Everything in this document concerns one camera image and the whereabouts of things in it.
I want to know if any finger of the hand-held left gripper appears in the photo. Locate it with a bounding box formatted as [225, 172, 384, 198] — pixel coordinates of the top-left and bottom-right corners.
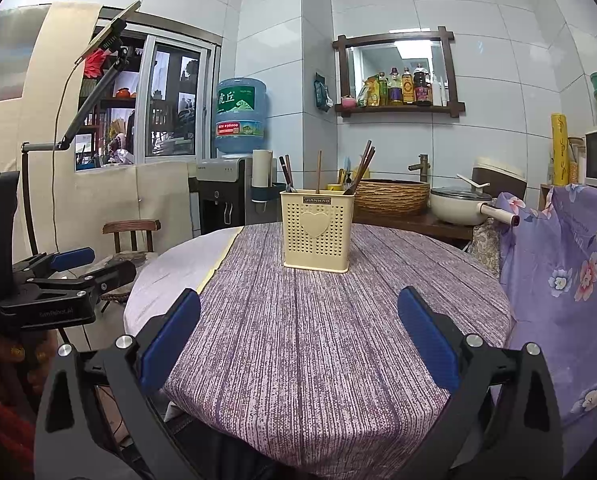
[13, 247, 96, 281]
[22, 259, 138, 302]

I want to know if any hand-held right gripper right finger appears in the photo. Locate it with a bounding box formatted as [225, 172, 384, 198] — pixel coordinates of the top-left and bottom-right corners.
[393, 286, 564, 480]

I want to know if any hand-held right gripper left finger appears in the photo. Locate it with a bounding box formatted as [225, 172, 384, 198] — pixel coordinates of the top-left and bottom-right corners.
[34, 287, 204, 480]

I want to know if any cream perforated utensil holder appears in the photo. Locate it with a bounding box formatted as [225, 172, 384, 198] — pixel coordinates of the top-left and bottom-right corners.
[280, 190, 353, 273]

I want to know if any person's left forearm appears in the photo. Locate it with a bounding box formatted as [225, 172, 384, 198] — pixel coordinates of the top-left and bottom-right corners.
[0, 387, 36, 480]

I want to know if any person's left hand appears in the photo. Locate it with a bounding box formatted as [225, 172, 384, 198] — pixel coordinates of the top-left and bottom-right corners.
[0, 329, 72, 396]

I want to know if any patterned stool cushion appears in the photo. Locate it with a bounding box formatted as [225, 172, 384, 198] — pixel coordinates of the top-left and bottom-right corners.
[96, 252, 159, 303]

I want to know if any wooden chair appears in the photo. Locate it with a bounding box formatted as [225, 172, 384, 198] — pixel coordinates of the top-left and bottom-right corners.
[102, 219, 162, 256]

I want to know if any pale lilac table cover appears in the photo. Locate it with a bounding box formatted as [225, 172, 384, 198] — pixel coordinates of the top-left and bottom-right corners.
[123, 226, 244, 341]

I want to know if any beige patterned cloth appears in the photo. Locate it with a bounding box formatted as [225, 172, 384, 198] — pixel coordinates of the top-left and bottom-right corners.
[467, 217, 501, 276]

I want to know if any wooden counter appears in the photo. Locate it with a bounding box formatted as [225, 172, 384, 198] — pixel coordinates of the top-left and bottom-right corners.
[353, 207, 474, 241]

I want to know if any water dispenser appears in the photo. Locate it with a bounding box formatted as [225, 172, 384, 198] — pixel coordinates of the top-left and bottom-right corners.
[196, 156, 254, 235]

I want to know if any cream lidded pot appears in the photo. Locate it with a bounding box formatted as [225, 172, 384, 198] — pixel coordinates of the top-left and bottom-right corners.
[429, 186, 520, 227]

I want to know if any purple floral cloth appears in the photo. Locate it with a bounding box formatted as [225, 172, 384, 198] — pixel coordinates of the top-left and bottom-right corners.
[493, 183, 597, 476]

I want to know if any wicker-sided wash basin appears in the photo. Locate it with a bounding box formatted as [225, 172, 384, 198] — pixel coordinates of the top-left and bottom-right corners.
[353, 179, 430, 217]

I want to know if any beige fabric panel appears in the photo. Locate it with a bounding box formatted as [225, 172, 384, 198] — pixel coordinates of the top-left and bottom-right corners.
[0, 2, 196, 311]

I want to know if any white ladle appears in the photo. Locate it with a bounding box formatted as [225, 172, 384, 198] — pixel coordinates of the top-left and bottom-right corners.
[457, 174, 489, 192]

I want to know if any blue-grey roll holder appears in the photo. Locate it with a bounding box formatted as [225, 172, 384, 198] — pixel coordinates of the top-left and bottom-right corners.
[248, 180, 282, 207]

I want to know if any bronze faucet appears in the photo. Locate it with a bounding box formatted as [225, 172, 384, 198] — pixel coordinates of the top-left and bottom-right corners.
[409, 154, 429, 183]

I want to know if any sliding window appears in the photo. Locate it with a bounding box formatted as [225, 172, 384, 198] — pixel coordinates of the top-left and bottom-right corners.
[137, 35, 222, 163]

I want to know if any paper towel roll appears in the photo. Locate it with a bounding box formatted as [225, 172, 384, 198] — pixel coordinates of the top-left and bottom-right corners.
[252, 149, 274, 193]

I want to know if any rice cooker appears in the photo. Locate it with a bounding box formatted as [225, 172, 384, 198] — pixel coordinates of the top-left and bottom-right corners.
[471, 156, 526, 196]

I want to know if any red flower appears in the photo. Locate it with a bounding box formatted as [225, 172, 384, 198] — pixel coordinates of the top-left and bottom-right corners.
[84, 49, 106, 80]

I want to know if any blue water jug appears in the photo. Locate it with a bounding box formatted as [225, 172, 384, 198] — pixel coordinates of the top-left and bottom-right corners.
[214, 77, 268, 157]

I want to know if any mounted smartphone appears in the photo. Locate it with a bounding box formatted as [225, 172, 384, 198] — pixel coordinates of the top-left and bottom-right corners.
[74, 1, 142, 66]

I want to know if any yellow roll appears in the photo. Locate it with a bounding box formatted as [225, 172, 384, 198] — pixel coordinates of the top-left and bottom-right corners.
[551, 113, 570, 186]

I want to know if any white bottle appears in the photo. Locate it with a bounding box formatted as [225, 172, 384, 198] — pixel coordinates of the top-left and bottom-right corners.
[431, 72, 449, 107]

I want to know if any dark soy sauce bottle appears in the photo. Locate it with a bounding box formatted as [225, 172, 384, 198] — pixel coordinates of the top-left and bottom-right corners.
[412, 63, 433, 107]

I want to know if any green hanging pouch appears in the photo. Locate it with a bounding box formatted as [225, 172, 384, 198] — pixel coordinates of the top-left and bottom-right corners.
[314, 74, 335, 112]

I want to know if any wooden-framed mirror shelf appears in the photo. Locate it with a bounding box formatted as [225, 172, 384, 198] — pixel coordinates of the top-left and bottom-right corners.
[332, 26, 465, 119]

